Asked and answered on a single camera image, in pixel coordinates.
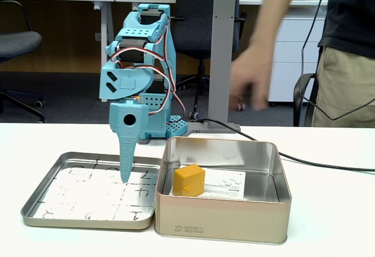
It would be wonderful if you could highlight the yellow lego block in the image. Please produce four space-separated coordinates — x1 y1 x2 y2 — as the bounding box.
173 163 206 197

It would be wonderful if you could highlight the person's hand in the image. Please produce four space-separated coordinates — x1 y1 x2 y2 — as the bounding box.
229 38 278 112

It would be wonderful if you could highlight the metal tin lid with numbers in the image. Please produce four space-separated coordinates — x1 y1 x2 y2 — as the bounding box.
21 151 162 230

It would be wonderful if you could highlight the white printed paper leaflet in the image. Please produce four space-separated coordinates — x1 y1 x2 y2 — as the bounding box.
169 167 247 201

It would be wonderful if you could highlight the gold metal tin box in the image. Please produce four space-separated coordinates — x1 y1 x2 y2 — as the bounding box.
154 136 292 245

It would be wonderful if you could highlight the black office chair grey seat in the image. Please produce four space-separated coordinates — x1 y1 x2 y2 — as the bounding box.
0 0 46 124

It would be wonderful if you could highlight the white drawer cabinet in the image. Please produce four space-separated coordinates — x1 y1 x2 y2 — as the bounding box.
267 16 326 107

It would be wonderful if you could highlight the red white black servo cable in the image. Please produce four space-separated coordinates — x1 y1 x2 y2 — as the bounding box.
151 15 177 94
112 47 174 94
148 89 186 118

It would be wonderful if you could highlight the black chair frame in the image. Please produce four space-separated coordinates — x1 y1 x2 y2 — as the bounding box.
292 72 319 128

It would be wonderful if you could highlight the black power cable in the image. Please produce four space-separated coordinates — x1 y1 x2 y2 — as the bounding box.
196 117 375 173

